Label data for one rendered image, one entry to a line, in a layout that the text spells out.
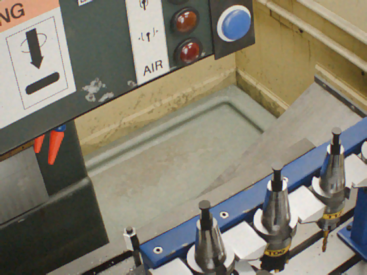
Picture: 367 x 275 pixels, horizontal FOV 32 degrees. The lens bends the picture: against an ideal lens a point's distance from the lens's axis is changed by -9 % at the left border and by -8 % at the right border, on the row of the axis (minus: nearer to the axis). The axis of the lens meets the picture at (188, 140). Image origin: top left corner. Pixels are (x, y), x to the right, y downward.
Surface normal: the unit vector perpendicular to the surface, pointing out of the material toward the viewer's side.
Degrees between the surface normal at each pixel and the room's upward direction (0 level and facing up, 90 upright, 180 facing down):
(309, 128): 24
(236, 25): 88
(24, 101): 90
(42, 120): 90
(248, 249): 0
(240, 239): 0
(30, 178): 90
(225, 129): 0
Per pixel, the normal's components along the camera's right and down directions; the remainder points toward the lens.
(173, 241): -0.09, -0.74
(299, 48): -0.83, 0.42
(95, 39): 0.55, 0.52
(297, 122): -0.42, -0.50
